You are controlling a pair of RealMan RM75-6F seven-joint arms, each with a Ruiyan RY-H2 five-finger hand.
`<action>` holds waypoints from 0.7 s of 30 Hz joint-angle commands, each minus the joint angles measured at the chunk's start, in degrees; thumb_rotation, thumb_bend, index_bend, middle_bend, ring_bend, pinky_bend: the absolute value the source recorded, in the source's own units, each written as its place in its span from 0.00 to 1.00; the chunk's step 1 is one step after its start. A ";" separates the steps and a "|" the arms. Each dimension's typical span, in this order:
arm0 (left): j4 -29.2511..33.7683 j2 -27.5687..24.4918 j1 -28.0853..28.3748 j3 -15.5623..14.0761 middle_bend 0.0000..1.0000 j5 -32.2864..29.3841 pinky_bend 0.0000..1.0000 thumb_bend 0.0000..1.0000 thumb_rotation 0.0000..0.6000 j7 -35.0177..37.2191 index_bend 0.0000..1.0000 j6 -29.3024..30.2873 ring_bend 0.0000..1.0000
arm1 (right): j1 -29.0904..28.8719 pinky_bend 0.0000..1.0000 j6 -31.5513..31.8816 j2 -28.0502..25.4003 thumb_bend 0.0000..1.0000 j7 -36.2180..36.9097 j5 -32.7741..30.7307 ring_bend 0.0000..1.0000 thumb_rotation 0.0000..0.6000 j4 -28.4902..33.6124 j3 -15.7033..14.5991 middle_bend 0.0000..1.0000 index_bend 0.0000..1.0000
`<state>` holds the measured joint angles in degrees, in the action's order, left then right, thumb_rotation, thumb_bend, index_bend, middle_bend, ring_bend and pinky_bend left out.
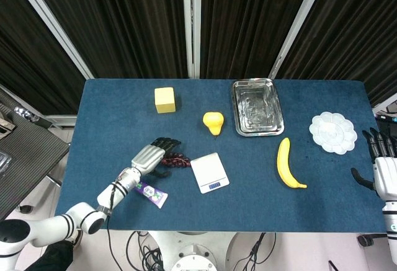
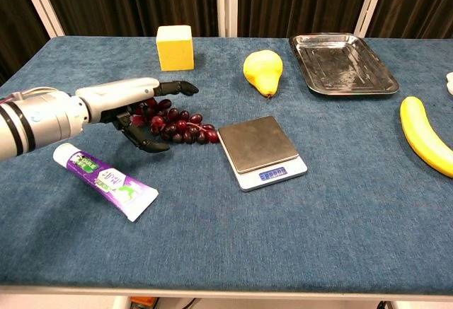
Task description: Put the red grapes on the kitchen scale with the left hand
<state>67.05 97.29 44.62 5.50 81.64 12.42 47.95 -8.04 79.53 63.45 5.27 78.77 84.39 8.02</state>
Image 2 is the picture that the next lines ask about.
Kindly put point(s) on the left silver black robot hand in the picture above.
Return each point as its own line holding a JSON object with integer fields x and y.
{"x": 117, "y": 97}

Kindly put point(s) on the red grape bunch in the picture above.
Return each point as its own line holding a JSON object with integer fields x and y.
{"x": 177, "y": 127}

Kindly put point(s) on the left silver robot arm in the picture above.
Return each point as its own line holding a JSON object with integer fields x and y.
{"x": 35, "y": 119}

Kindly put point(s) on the digital kitchen scale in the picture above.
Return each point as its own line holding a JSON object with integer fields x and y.
{"x": 260, "y": 148}

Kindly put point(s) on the yellow sponge block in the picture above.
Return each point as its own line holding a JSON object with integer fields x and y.
{"x": 176, "y": 51}

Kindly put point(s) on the purple white toothpaste tube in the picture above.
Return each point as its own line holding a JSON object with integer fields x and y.
{"x": 106, "y": 180}

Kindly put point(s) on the dark curtain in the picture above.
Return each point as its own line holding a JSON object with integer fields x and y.
{"x": 134, "y": 1}

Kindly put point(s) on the yellow pear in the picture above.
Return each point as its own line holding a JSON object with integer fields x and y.
{"x": 263, "y": 70}

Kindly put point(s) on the blue table cloth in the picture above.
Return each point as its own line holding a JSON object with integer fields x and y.
{"x": 226, "y": 217}

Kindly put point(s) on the orange object under table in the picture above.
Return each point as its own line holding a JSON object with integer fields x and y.
{"x": 143, "y": 302}

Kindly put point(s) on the stainless steel tray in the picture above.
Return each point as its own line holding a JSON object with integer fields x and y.
{"x": 341, "y": 65}

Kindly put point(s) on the yellow banana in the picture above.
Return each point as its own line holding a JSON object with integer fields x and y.
{"x": 423, "y": 135}

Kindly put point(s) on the small white object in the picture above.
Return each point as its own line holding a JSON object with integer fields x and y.
{"x": 449, "y": 82}

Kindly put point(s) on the white frame post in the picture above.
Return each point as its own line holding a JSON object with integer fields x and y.
{"x": 227, "y": 3}
{"x": 371, "y": 3}
{"x": 42, "y": 1}

